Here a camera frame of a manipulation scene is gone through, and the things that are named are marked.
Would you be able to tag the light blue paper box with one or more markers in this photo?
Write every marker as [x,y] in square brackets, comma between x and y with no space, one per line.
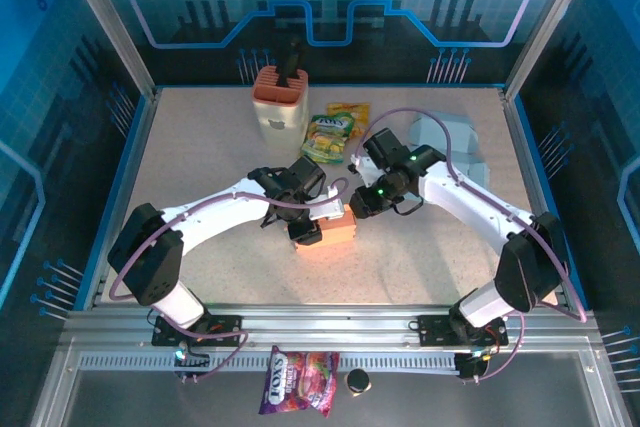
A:
[462,132]

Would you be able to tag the cream knife block pink top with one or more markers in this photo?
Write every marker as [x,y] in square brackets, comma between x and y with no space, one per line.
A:
[280,117]

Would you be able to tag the aluminium front rail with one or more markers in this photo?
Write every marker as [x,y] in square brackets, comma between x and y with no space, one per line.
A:
[325,327]

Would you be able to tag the black round cap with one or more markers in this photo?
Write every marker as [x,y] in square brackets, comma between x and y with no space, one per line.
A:
[358,381]

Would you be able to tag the aluminium frame post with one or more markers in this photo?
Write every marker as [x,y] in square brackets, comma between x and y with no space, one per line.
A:
[550,22]
[107,22]

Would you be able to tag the green candy bag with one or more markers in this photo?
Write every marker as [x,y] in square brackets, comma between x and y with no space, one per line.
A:
[327,139]

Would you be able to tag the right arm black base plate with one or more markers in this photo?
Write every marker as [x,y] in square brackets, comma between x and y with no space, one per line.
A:
[435,329]

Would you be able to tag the pink paper box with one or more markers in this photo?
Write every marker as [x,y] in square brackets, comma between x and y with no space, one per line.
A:
[337,232]

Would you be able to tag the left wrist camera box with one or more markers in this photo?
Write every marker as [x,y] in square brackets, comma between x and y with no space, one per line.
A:
[327,204]

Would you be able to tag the grey metal shelf panel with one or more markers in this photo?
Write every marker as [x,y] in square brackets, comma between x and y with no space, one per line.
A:
[450,402]

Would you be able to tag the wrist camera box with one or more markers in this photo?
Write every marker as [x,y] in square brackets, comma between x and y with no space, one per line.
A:
[327,204]
[361,169]

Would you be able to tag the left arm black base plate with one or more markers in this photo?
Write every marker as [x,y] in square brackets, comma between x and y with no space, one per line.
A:
[170,334]

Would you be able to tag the black electronics module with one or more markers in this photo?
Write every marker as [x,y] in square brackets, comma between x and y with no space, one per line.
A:
[195,358]
[470,367]

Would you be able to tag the yellow candy bag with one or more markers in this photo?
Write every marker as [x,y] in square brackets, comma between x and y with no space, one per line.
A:
[355,119]

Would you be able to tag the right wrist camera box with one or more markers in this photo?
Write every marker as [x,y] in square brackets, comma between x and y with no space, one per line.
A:
[361,169]

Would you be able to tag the aluminium side rail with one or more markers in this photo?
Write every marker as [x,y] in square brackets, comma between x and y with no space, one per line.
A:
[138,147]
[521,147]

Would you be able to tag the purple berries candy bag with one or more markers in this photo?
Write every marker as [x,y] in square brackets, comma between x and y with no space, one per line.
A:
[295,382]

